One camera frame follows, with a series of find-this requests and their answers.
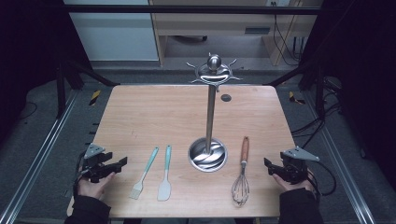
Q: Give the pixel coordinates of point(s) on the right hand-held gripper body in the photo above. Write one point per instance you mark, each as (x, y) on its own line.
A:
(294, 169)

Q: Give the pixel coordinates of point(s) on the person's left hand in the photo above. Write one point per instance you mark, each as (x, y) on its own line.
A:
(91, 189)

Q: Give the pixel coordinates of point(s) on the black curtain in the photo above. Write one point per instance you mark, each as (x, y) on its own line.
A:
(28, 46)
(364, 62)

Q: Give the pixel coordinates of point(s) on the light wooden desk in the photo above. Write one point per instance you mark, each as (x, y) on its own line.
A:
(214, 23)

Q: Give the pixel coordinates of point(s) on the white cabinet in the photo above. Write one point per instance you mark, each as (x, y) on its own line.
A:
(115, 34)

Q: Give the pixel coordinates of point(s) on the grey tape piece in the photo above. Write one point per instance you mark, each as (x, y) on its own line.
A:
(67, 193)

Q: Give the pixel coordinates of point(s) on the person's right hand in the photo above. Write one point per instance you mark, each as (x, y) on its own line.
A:
(294, 186)

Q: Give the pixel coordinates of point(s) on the teal silicone spatula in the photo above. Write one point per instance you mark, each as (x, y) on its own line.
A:
(164, 189)

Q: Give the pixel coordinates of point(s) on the dark round table grommet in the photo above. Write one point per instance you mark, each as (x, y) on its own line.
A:
(226, 98)

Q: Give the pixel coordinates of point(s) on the aluminium floor rail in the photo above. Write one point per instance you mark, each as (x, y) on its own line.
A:
(342, 161)
(40, 155)

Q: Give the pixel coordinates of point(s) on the yellow black floor tape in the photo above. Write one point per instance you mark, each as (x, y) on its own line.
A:
(95, 97)
(292, 98)

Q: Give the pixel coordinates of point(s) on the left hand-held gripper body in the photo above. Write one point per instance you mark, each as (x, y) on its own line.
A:
(93, 168)

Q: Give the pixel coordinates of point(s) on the steel utensil stand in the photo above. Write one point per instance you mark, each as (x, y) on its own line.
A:
(211, 118)

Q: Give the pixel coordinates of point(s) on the black metal stand frame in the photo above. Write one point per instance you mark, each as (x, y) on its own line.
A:
(319, 96)
(60, 93)

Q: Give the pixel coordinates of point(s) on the black horizontal frame bar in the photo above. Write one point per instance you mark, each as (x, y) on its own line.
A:
(186, 9)

